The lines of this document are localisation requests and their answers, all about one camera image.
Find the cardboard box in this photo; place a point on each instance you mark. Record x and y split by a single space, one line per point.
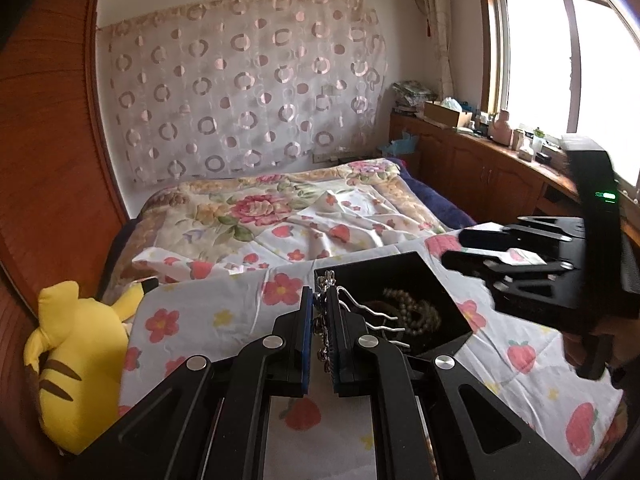
445 115

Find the floral quilt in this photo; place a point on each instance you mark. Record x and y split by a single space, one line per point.
250 205

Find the white window curtain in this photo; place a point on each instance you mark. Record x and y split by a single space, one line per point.
437 30

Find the pink bottle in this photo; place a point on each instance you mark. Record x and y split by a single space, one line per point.
499 127

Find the wooden-framed window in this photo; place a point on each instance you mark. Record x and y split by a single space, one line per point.
560 50

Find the black jewelry box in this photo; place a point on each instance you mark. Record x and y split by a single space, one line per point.
370 272

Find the pile of folded cloths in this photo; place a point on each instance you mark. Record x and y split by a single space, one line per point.
412 95

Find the white flower-print bed sheet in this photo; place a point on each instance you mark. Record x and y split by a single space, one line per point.
200 330

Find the dark blue blanket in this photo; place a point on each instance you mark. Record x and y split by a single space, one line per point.
440 200

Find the yellow plush toy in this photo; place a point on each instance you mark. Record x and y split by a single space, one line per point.
80 350

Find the white small container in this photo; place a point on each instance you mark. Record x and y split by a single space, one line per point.
525 147

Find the wooden headboard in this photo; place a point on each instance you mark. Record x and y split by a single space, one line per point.
45 160

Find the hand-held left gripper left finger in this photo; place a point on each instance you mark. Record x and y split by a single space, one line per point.
305 340

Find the blue plastic bag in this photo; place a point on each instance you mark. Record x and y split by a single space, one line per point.
397 144

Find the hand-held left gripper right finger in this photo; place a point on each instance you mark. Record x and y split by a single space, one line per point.
334 345

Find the wooden side cabinet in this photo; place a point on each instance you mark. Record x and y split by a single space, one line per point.
475 165

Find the sheer circle-pattern curtain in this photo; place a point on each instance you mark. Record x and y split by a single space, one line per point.
240 85

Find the wall power strip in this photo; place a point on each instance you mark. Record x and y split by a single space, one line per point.
330 156

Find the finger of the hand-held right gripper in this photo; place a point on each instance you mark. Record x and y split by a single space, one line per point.
530 232
540 285

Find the silver hair comb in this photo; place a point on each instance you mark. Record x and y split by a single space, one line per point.
325 285

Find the person's right hand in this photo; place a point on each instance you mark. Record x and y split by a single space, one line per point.
575 347

